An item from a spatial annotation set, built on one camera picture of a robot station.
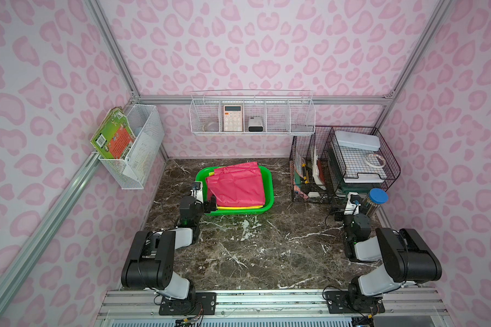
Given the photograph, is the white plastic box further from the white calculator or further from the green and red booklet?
the green and red booklet

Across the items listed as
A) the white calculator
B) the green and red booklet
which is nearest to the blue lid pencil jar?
the white calculator

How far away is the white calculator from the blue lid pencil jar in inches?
24.5

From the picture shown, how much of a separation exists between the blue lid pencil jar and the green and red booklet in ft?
3.20

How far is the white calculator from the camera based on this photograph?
0.95 meters

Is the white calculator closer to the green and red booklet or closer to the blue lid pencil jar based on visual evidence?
the green and red booklet

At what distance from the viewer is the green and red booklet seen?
2.18ft

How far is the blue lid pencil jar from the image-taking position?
31.5 inches

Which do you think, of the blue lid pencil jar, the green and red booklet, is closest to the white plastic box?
the blue lid pencil jar
